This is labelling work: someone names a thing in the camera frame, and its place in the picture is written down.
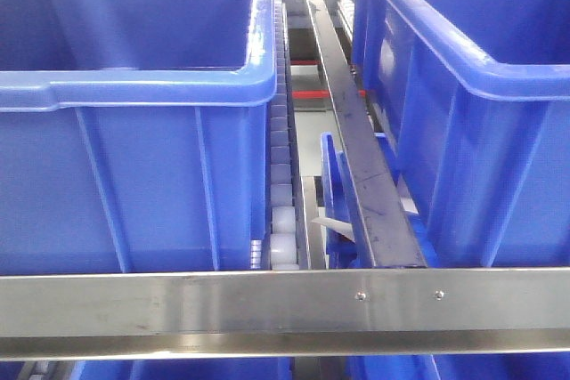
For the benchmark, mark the blue bin below shelf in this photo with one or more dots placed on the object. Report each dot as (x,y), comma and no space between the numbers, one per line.
(340,204)

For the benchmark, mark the white roller track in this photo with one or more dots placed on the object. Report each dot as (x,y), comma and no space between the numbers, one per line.
(283,171)

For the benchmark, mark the large blue bin left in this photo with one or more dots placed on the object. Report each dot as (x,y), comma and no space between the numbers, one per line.
(134,134)

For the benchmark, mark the large blue bin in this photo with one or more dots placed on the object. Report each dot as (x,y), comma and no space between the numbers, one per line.
(134,134)
(473,96)

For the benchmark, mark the large blue bin right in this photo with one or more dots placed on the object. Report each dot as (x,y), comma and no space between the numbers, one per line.
(473,96)

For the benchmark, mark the dark steel divider rail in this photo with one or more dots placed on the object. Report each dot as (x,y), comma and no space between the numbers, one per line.
(385,238)

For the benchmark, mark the steel front shelf rail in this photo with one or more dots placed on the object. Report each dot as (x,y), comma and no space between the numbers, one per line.
(288,313)

